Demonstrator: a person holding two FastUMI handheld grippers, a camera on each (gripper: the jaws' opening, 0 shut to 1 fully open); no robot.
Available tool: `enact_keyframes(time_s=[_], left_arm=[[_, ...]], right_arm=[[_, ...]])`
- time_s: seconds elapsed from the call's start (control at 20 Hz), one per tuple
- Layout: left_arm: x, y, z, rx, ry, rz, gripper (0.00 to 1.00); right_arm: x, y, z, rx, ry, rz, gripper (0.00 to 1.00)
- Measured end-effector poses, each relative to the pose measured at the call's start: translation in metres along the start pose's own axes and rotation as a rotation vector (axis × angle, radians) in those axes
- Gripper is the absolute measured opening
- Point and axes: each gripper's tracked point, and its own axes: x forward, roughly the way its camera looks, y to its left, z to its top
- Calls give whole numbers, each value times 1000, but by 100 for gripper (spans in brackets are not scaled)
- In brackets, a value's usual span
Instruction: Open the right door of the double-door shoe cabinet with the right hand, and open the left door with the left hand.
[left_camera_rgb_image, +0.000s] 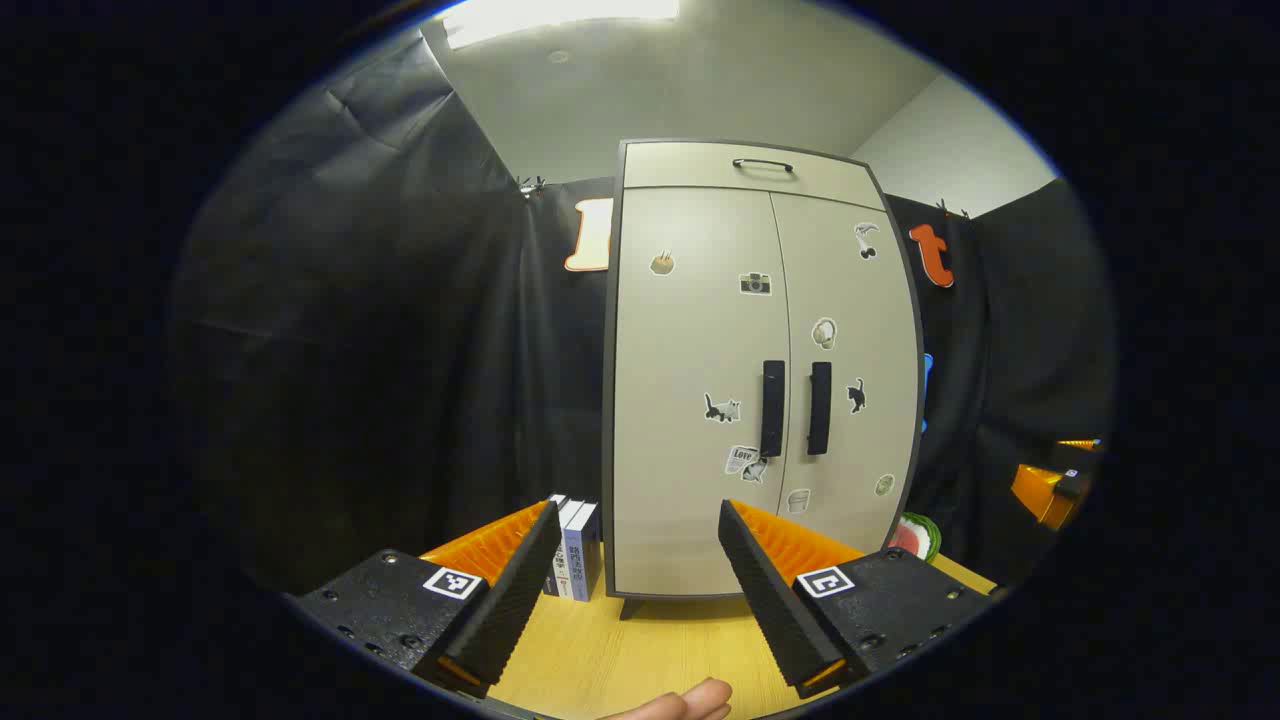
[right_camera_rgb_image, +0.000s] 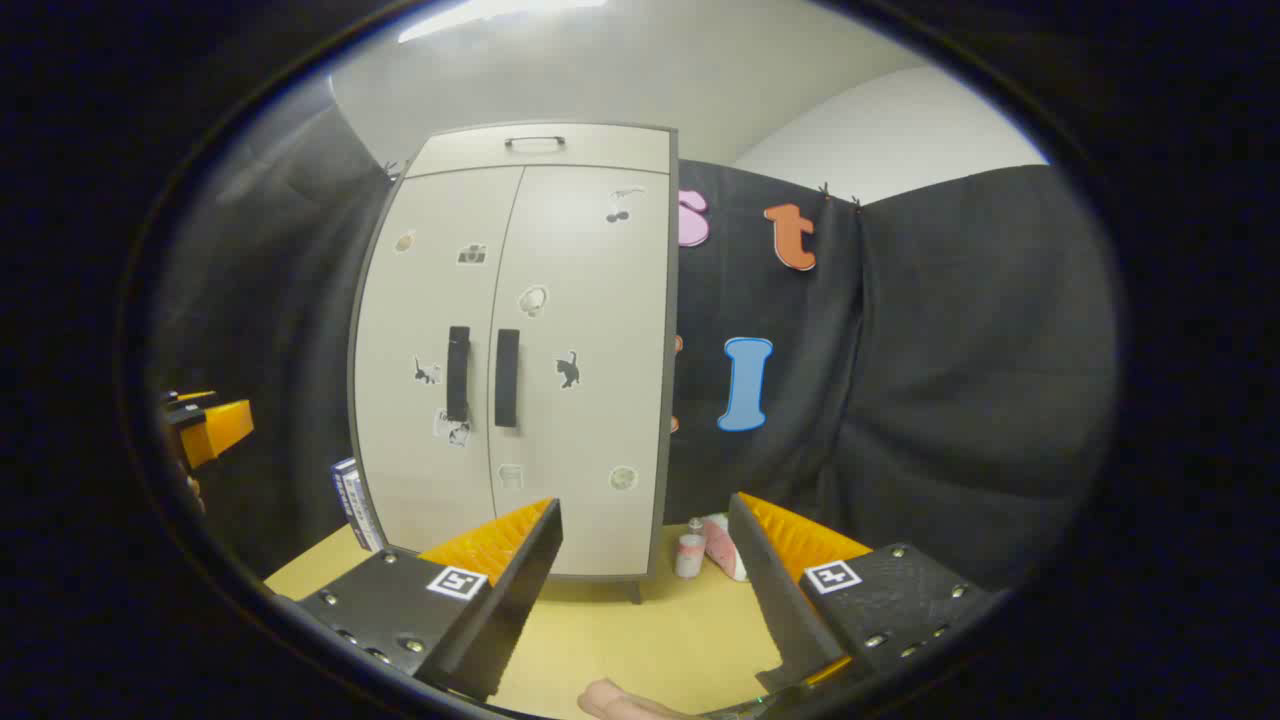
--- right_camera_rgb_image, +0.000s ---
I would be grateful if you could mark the small pink white bottle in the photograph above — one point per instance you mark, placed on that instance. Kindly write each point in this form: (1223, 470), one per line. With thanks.
(690, 555)

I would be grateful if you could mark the watermelon slice toy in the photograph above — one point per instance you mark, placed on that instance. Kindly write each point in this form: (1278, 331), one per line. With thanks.
(722, 545)

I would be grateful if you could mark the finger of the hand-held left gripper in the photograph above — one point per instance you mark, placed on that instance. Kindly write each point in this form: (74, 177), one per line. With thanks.
(225, 430)

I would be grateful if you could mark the black backdrop cloth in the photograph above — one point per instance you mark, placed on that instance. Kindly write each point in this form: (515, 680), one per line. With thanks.
(950, 380)

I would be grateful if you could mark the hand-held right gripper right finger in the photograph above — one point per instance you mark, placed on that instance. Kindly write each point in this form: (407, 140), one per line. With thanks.
(780, 600)

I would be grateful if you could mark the blue and white box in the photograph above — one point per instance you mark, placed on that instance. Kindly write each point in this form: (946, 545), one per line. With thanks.
(352, 500)

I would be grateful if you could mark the ceiling light panel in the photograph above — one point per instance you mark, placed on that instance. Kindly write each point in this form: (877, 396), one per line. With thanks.
(500, 12)

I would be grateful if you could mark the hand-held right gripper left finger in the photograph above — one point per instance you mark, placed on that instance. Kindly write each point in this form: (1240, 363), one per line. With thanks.
(510, 600)

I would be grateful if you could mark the beige double-door shoe cabinet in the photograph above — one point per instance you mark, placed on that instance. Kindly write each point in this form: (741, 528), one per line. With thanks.
(600, 150)

